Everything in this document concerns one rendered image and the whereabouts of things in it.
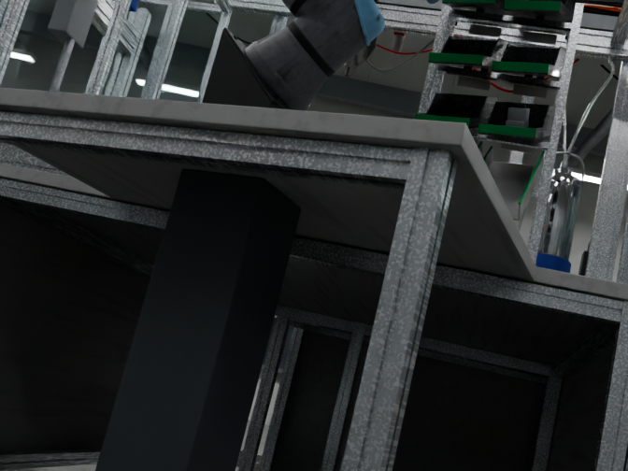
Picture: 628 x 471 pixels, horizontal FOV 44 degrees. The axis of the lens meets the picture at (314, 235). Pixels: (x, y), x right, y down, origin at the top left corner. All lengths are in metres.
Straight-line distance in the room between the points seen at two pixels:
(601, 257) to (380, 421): 2.16
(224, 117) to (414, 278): 0.34
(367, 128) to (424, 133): 0.07
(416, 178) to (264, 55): 0.50
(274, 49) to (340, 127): 0.41
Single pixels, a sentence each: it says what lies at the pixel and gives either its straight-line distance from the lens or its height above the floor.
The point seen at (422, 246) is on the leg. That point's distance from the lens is 0.92.
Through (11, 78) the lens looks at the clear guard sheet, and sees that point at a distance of 3.05.
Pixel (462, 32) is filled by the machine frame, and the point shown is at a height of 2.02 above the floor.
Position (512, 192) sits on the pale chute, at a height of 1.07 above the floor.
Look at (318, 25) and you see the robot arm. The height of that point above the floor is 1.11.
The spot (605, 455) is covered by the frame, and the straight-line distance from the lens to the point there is 1.58.
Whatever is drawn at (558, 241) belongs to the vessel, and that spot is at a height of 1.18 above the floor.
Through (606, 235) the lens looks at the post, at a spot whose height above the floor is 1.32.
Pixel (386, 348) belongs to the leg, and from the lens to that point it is 0.92.
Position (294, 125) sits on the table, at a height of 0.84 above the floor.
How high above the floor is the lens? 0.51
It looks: 12 degrees up
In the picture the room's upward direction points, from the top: 14 degrees clockwise
